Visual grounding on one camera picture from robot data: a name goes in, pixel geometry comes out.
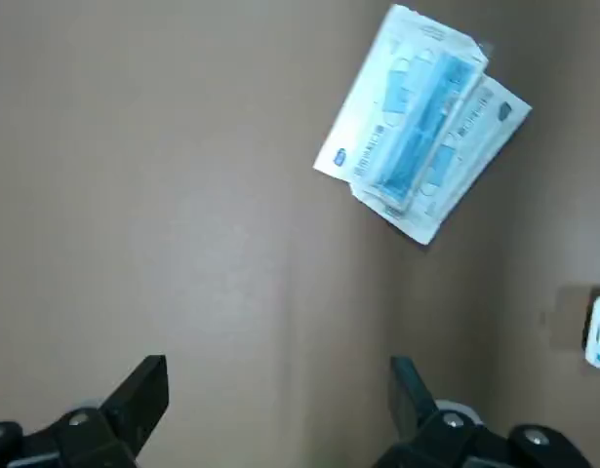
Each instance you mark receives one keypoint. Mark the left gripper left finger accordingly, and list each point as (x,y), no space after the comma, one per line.
(109,429)

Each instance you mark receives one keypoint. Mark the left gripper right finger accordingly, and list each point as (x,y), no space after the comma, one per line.
(451,443)

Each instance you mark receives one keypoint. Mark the white blue face mask packet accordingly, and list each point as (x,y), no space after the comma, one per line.
(485,141)
(402,112)

